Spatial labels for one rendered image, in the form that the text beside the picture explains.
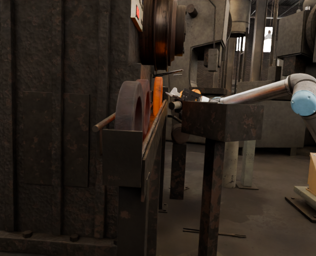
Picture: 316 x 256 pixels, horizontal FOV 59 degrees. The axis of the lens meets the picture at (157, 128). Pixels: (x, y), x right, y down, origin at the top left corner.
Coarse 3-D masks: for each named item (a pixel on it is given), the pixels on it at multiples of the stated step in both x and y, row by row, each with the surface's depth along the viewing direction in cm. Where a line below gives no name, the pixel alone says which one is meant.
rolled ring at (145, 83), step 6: (144, 84) 72; (144, 90) 71; (150, 90) 84; (144, 96) 70; (150, 96) 85; (144, 102) 70; (150, 102) 86; (144, 108) 70; (150, 108) 87; (144, 114) 70; (144, 120) 71; (144, 126) 72; (144, 132) 73; (144, 138) 73
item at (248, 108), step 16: (192, 112) 115; (208, 112) 106; (224, 112) 99; (240, 112) 102; (256, 112) 107; (192, 128) 115; (208, 128) 107; (224, 128) 99; (240, 128) 103; (256, 128) 108; (208, 144) 118; (224, 144) 117; (208, 160) 118; (208, 176) 118; (208, 192) 118; (208, 208) 119; (208, 224) 119; (208, 240) 120
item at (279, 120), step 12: (264, 108) 361; (276, 108) 365; (288, 108) 368; (264, 120) 363; (276, 120) 366; (288, 120) 370; (300, 120) 374; (264, 132) 365; (276, 132) 369; (288, 132) 372; (300, 132) 376; (240, 144) 361; (264, 144) 368; (276, 144) 371; (288, 144) 375; (300, 144) 378
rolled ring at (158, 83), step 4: (156, 80) 128; (160, 80) 128; (156, 84) 126; (160, 84) 126; (156, 88) 126; (160, 88) 126; (156, 92) 125; (160, 92) 126; (156, 96) 125; (160, 96) 126; (156, 100) 126; (160, 100) 128; (156, 104) 126; (160, 104) 139; (156, 108) 128; (156, 112) 130
